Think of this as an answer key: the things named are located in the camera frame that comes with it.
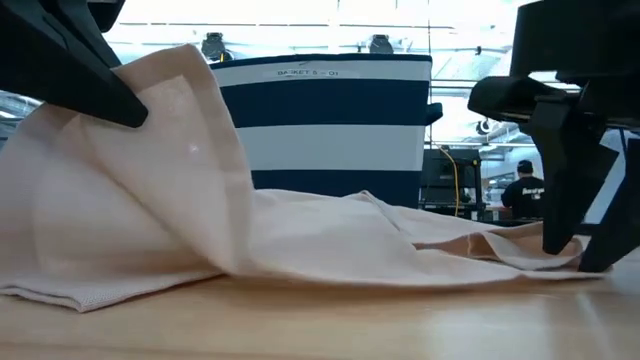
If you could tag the black ceiling fixture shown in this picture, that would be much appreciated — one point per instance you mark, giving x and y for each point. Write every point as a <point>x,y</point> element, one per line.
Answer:
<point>381,45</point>
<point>215,47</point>

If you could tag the black machine cabinet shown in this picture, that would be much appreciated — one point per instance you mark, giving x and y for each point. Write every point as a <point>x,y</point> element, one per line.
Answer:
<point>435,175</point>

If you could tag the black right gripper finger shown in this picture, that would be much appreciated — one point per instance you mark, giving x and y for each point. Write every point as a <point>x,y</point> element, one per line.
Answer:
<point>570,170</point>
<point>622,215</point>

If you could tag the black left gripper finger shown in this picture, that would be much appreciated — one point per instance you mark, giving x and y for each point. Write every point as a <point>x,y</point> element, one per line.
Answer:
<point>95,15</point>
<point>60,70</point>

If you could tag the beige towel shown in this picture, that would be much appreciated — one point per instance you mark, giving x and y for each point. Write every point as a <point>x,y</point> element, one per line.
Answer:
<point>150,210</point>

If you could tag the navy white striped fabric basket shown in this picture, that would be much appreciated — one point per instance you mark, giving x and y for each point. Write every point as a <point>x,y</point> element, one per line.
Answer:
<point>330,105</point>

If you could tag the person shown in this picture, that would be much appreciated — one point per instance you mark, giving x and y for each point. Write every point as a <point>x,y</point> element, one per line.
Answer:
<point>525,197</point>

